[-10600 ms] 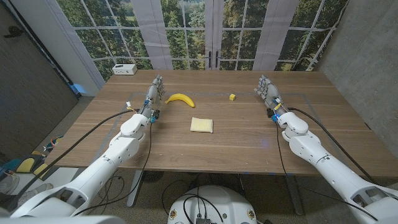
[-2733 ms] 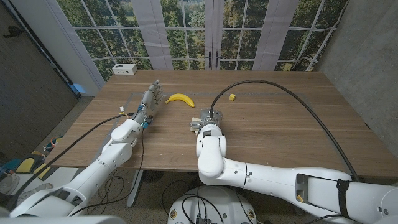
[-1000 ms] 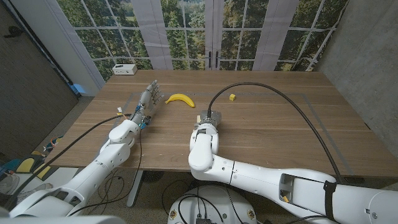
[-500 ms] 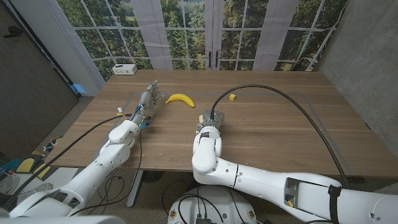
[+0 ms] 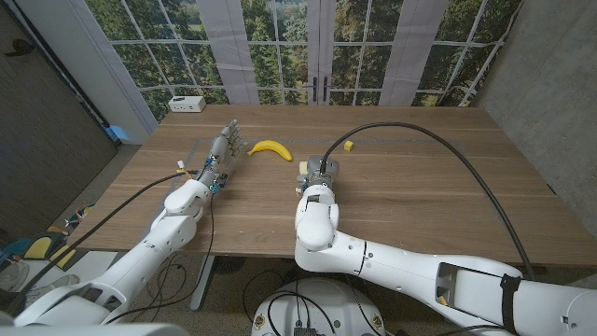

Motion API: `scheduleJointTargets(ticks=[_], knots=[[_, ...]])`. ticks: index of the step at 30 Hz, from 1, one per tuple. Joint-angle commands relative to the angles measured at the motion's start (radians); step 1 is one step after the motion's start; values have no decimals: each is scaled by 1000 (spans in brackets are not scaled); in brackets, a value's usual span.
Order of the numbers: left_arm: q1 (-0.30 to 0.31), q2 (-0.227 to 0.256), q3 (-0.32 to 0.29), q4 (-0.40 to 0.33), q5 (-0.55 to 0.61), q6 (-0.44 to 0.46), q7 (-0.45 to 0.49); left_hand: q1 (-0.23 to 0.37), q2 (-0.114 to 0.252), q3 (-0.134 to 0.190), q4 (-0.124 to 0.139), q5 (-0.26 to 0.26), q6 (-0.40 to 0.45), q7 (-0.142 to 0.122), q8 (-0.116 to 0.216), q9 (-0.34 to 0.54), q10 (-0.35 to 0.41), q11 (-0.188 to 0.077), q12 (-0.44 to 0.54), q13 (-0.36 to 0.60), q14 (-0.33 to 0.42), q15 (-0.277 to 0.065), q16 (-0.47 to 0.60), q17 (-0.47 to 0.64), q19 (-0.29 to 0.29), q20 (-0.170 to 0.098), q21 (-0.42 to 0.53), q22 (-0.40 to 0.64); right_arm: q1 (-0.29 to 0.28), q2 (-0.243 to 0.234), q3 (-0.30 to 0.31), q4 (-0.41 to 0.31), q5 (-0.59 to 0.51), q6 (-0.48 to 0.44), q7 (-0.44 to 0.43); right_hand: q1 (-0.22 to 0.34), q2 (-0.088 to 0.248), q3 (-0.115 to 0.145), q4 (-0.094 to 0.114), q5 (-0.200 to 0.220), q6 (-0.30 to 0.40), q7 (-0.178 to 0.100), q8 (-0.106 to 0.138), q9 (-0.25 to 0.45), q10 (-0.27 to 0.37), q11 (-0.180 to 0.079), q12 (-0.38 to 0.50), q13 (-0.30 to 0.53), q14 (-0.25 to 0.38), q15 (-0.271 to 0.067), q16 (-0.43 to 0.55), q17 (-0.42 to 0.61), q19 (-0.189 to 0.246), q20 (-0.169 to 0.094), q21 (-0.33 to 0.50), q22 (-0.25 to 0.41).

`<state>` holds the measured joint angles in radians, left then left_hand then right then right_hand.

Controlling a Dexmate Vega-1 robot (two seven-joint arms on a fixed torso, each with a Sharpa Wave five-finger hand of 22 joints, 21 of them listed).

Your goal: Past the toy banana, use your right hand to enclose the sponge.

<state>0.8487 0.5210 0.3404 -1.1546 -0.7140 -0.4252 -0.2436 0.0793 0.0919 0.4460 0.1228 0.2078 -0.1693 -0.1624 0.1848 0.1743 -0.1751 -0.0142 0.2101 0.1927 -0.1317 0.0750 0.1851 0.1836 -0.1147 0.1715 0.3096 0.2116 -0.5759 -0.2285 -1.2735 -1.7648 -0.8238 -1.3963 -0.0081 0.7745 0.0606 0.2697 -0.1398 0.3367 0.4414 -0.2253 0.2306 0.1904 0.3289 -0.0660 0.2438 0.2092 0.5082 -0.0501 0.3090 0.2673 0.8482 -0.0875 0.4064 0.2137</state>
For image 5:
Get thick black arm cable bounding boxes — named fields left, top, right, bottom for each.
left=319, top=120, right=536, bottom=281
left=7, top=170, right=201, bottom=318

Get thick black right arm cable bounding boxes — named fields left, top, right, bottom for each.
left=319, top=120, right=536, bottom=281

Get printed window backdrop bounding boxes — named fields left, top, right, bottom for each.
left=83, top=0, right=523, bottom=123

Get white power box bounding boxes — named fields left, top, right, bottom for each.
left=168, top=95, right=207, bottom=114

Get grey shoe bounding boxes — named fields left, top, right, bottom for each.
left=0, top=259, right=30, bottom=291
left=26, top=273, right=81, bottom=305

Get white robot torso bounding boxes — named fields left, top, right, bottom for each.
left=250, top=277, right=387, bottom=336

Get grey table leg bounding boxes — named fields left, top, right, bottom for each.
left=189, top=255, right=216, bottom=312

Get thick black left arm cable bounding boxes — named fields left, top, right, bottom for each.
left=7, top=170, right=201, bottom=318

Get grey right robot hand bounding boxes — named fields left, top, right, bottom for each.
left=296, top=154, right=341, bottom=192

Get dark perforated wall panel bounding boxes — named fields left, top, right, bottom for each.
left=0, top=0, right=118, bottom=244

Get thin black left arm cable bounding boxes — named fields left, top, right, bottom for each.
left=104, top=189, right=216, bottom=326

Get yellow teal slipper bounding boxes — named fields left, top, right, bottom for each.
left=49, top=244, right=75, bottom=268
left=22, top=235, right=53, bottom=260

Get yellow toy banana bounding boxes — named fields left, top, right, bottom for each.
left=246, top=139, right=294, bottom=162

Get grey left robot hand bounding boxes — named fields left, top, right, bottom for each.
left=195, top=119, right=249, bottom=188

